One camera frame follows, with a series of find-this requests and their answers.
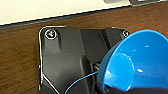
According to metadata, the blue bowl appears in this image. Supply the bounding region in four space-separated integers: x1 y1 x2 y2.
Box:
96 29 168 94

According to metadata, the thin blue cable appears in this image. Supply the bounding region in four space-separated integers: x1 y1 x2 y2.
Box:
64 70 100 94

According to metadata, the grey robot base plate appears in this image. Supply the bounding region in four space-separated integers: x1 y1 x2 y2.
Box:
37 25 133 94

